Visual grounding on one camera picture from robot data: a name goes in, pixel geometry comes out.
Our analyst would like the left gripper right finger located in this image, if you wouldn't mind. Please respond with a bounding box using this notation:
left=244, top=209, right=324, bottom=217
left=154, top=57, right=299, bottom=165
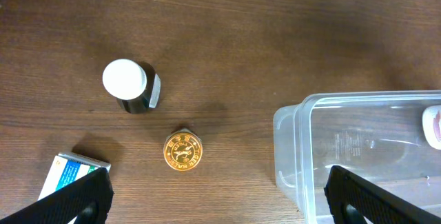
left=324, top=165, right=440, bottom=224

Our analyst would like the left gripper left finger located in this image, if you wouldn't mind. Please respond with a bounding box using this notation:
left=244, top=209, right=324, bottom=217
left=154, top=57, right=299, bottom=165
left=1, top=168, right=114, bottom=224

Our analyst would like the dark bottle white cap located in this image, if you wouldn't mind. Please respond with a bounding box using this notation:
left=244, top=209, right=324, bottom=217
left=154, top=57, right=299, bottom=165
left=102, top=59, right=161, bottom=114

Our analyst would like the clear plastic container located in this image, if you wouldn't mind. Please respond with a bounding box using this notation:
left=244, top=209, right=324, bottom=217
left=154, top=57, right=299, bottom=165
left=273, top=90, right=440, bottom=223

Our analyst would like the gold lid balm jar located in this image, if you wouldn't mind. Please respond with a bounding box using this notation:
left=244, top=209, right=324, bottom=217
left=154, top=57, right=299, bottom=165
left=163, top=128, right=203, bottom=172

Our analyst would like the white spray bottle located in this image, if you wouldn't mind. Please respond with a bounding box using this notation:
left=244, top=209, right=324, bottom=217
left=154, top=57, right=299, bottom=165
left=422, top=105, right=441, bottom=150

